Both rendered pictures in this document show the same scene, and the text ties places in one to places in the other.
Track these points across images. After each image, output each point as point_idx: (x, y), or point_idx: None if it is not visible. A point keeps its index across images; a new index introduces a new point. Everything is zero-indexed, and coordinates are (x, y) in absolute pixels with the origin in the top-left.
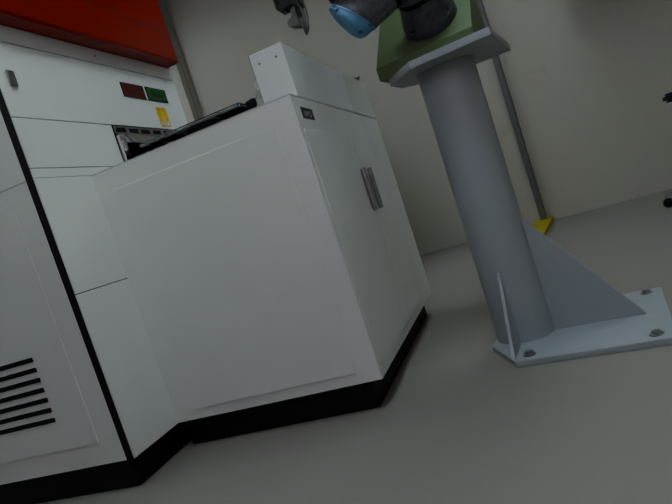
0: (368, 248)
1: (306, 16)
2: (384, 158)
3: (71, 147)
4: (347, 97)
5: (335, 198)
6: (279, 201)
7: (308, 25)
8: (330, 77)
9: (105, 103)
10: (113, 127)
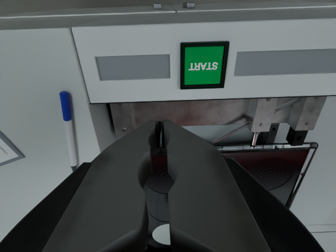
0: (240, 4)
1: (116, 174)
2: (19, 14)
3: None
4: (114, 19)
5: (313, 3)
6: None
7: (149, 128)
8: (216, 18)
9: None
10: None
